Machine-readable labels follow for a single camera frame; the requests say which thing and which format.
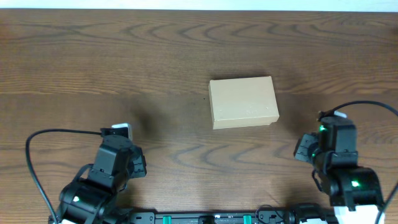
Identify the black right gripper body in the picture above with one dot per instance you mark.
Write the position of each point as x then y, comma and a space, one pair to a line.
307, 147

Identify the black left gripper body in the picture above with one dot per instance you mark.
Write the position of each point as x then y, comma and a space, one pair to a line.
137, 163

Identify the cardboard box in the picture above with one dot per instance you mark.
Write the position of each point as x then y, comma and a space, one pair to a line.
242, 102

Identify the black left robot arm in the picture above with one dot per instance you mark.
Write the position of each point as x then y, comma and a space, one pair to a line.
92, 194

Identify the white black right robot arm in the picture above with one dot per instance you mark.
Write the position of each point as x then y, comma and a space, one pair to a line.
354, 191

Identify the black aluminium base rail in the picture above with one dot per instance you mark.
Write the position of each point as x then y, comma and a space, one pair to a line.
262, 217

